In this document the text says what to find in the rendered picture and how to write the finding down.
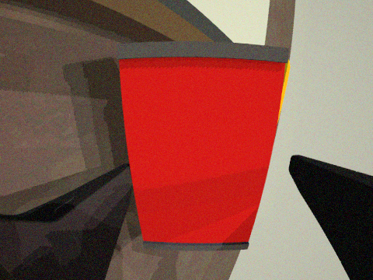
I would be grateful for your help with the yellow flat bar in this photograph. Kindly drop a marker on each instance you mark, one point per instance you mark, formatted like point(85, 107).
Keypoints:
point(287, 70)

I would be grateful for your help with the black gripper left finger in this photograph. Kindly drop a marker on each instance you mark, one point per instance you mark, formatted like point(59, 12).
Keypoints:
point(71, 237)

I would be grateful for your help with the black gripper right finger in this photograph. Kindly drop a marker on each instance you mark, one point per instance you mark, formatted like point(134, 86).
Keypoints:
point(342, 203)

